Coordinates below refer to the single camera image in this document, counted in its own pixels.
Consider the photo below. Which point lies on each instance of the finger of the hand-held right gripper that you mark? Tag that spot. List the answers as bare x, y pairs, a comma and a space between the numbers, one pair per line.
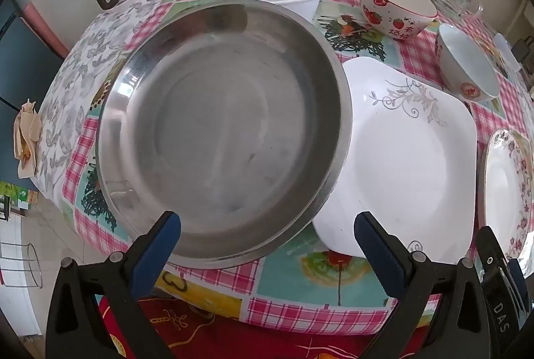
518, 284
494, 284

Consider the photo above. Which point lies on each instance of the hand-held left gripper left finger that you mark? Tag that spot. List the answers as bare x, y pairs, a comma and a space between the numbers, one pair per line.
167, 233

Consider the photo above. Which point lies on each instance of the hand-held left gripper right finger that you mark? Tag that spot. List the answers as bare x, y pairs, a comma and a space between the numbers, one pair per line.
375, 242

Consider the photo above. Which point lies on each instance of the white square plate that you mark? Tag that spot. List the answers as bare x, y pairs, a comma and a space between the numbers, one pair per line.
396, 175

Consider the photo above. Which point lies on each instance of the floral round plate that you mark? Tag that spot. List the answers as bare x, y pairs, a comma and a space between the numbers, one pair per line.
500, 183

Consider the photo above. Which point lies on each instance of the light blue bowl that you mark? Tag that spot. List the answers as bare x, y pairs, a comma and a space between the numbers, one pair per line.
467, 58

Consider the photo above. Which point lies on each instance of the pink checked tablecloth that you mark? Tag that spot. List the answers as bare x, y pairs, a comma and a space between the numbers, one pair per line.
288, 309

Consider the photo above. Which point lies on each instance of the red printed cloth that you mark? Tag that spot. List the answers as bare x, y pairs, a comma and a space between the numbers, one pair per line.
250, 338

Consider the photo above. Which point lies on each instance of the green box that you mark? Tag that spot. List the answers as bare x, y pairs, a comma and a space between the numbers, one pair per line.
16, 194

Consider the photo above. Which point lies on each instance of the tan crumpled paper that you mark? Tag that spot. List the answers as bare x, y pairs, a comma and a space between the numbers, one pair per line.
27, 133

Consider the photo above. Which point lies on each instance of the blue cabinet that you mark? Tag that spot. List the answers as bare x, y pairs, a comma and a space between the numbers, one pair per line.
25, 62

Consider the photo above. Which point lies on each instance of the pink board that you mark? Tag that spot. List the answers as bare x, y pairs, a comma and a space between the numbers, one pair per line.
46, 29

